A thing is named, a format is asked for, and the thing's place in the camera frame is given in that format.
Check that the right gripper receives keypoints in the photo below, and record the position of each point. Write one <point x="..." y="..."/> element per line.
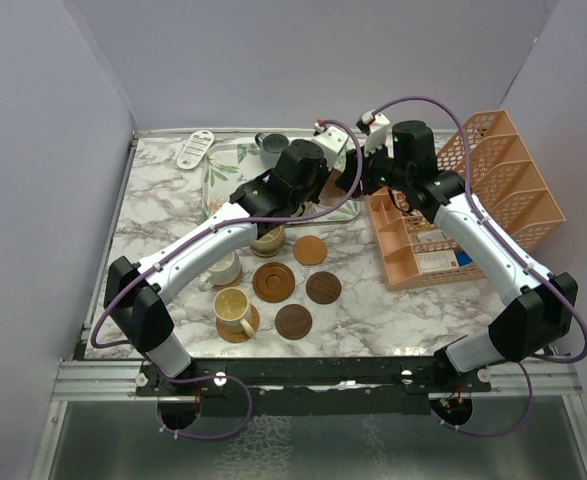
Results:
<point x="367" y="187"/>

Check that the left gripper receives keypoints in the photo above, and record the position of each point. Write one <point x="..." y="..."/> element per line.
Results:
<point x="323" y="172"/>

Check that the tan brown mug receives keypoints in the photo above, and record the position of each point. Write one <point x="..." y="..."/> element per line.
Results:
<point x="270" y="244"/>

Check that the dark walnut coaster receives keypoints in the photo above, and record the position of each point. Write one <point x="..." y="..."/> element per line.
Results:
<point x="323" y="287"/>
<point x="293" y="321"/>

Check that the white cream mug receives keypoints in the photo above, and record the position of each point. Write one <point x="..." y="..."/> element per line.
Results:
<point x="222" y="272"/>

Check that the dark walnut coaster front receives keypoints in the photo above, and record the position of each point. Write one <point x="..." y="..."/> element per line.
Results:
<point x="293" y="321"/>

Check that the yellow mug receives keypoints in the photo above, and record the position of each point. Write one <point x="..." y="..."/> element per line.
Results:
<point x="233" y="310"/>

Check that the pink mug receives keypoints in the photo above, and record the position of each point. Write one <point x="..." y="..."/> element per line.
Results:
<point x="331" y="193"/>

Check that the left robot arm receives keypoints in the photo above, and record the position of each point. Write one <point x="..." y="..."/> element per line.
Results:
<point x="138" y="293"/>

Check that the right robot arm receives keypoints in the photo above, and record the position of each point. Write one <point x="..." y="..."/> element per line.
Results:
<point x="538" y="305"/>

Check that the light wood coaster right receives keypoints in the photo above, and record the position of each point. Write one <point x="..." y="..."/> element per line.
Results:
<point x="310" y="250"/>

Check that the large brown wood coaster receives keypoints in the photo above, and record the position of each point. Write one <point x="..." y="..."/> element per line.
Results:
<point x="273" y="282"/>

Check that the woven rattan coaster front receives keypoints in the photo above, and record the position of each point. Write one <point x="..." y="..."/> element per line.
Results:
<point x="242" y="336"/>

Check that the grey blue mug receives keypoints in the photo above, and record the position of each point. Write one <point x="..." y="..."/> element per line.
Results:
<point x="270" y="146"/>

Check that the floral serving tray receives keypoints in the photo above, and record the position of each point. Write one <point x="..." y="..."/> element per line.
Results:
<point x="230" y="163"/>

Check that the orange plastic file organizer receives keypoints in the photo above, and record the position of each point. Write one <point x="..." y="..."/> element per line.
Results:
<point x="509" y="186"/>

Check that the stapler box in organizer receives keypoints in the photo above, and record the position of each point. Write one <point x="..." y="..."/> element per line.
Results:
<point x="434" y="252"/>

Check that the white barcode tag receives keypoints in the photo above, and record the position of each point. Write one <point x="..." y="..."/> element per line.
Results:
<point x="194" y="149"/>

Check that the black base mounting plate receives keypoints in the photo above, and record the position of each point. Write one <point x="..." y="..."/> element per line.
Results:
<point x="311" y="386"/>

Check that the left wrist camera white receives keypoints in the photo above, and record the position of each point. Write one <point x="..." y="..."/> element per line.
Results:
<point x="331" y="140"/>

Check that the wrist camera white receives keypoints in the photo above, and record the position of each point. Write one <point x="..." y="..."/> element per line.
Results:
<point x="331" y="140"/>
<point x="376" y="128"/>

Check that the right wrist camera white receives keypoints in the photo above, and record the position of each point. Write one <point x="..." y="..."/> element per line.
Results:
<point x="376" y="128"/>

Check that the aluminium rail frame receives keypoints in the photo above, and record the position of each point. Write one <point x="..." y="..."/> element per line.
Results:
<point x="527" y="426"/>

